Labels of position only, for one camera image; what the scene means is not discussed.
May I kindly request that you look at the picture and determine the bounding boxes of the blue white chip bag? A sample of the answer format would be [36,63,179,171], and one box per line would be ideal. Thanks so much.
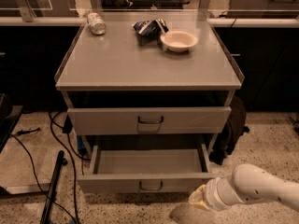
[133,19,168,37]

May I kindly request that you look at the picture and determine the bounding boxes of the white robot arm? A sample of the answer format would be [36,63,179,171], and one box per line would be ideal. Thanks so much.
[189,163,299,211]

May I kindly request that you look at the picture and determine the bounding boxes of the white bowl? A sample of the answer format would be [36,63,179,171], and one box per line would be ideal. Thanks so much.
[160,29,198,53]

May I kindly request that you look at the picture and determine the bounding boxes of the grey top drawer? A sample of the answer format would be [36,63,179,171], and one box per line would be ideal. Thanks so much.
[68,106,231,135]

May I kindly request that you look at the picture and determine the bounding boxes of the white floor base plate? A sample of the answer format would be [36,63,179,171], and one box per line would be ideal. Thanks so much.
[4,182,50,195]

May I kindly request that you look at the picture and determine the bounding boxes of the grey drawer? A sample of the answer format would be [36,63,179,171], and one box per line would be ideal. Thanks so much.
[78,145,217,193]
[68,106,231,135]

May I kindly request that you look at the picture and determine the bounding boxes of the black pole stand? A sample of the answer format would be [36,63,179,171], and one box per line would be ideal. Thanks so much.
[40,150,66,224]

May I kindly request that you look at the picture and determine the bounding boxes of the black floor cable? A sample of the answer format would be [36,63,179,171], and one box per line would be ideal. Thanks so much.
[12,110,92,224]

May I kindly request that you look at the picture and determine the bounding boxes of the grey drawer cabinet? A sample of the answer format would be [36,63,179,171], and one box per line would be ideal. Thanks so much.
[54,10,246,147]

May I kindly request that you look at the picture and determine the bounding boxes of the black bag behind cabinet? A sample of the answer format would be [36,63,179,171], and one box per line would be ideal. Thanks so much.
[209,96,249,165]

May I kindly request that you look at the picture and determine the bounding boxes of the black desk edge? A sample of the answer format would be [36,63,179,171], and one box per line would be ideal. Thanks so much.
[0,93,23,152]

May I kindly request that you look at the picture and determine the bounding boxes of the silver soda can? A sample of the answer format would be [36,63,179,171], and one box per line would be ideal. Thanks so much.
[87,12,107,35]

